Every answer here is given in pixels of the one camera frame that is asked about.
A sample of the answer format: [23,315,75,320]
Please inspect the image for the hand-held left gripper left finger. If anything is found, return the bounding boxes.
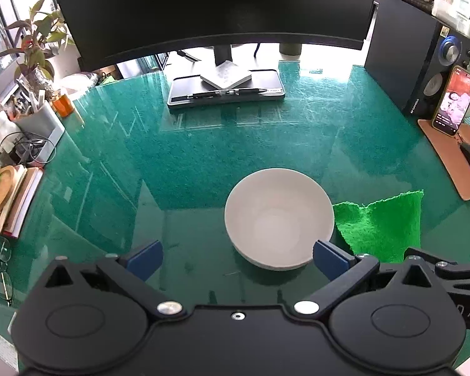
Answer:
[43,241,189,319]

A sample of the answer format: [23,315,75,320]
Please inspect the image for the black pen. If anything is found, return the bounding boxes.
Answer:
[187,88,268,100]

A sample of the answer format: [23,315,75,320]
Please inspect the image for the green cloth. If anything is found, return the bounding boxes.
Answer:
[332,190,424,263]

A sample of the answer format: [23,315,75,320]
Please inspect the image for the smartphone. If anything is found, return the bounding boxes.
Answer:
[431,66,470,138]

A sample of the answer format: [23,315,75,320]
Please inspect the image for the eyeglasses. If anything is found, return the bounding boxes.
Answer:
[0,236,14,307]

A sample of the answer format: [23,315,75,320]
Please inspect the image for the brown mouse pad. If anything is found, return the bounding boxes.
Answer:
[417,118,470,201]

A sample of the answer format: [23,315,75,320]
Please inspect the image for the white plastic bag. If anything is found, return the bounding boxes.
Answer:
[59,72,98,95]

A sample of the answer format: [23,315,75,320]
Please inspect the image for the potted plant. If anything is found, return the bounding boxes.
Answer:
[0,0,77,100]

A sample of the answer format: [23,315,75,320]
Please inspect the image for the grey desk organizer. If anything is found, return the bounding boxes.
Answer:
[13,102,66,165]

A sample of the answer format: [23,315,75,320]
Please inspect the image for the translucent plastic container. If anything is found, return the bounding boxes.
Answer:
[432,0,455,18]

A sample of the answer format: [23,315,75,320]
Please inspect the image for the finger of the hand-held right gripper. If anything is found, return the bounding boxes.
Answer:
[405,248,470,283]

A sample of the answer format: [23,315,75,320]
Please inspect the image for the wooden coaster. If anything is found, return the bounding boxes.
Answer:
[0,165,17,216]

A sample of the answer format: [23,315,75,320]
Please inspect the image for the white notepad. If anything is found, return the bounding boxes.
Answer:
[201,60,252,91]

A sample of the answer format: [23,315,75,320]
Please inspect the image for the black speaker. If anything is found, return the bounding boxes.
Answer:
[364,0,470,120]

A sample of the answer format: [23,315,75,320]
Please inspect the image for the stack of books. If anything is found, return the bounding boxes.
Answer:
[0,164,44,239]

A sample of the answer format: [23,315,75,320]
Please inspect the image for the white bowl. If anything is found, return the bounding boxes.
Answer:
[224,168,335,272]

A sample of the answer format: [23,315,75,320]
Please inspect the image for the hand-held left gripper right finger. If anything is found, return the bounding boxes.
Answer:
[292,240,447,320]

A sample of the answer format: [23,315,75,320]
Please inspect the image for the black computer monitor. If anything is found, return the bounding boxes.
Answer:
[45,0,380,72]

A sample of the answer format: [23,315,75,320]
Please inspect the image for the orange holder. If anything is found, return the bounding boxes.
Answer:
[51,93,76,117]

